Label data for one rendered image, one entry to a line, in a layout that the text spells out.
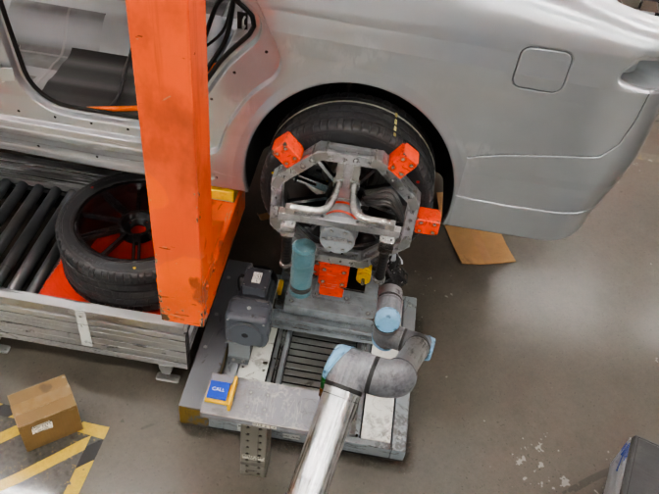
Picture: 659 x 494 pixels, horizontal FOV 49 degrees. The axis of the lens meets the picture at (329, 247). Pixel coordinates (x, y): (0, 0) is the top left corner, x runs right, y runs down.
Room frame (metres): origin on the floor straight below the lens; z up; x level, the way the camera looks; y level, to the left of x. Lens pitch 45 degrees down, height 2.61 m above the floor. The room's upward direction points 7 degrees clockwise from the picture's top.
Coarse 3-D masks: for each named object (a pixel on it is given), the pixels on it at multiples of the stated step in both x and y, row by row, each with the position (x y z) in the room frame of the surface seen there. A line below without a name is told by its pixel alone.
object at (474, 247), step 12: (456, 228) 2.91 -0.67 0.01; (468, 228) 2.92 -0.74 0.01; (456, 240) 2.82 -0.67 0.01; (468, 240) 2.83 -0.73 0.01; (480, 240) 2.84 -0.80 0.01; (492, 240) 2.86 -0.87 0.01; (504, 240) 2.87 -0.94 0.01; (456, 252) 2.72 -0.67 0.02; (468, 252) 2.74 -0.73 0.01; (480, 252) 2.75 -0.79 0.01; (492, 252) 2.76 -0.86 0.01; (504, 252) 2.77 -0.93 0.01; (468, 264) 2.64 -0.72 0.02; (480, 264) 2.66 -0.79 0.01
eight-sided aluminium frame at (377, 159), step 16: (320, 144) 2.01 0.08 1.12; (336, 144) 2.02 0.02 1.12; (304, 160) 1.98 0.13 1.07; (320, 160) 1.97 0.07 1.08; (336, 160) 1.97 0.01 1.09; (352, 160) 1.97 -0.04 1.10; (368, 160) 1.97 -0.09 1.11; (384, 160) 1.98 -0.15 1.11; (272, 176) 2.00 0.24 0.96; (288, 176) 1.98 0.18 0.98; (384, 176) 1.96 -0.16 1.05; (272, 192) 1.98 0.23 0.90; (400, 192) 1.96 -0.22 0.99; (416, 192) 1.99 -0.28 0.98; (272, 208) 1.98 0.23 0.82; (416, 208) 1.95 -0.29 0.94; (272, 224) 1.98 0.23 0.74; (400, 240) 1.96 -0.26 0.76; (320, 256) 1.97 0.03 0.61; (336, 256) 1.98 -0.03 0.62; (352, 256) 2.01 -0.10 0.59; (368, 256) 1.97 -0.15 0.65
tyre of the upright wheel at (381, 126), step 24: (336, 96) 2.25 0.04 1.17; (360, 96) 2.25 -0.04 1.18; (288, 120) 2.22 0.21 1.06; (312, 120) 2.12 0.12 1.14; (336, 120) 2.10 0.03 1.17; (360, 120) 2.10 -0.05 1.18; (384, 120) 2.15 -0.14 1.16; (408, 120) 2.23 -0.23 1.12; (312, 144) 2.06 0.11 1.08; (360, 144) 2.05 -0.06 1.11; (384, 144) 2.05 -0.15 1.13; (264, 168) 2.08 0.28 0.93; (432, 168) 2.15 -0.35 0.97; (264, 192) 2.07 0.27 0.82; (432, 192) 2.06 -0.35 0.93; (312, 240) 2.06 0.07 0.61
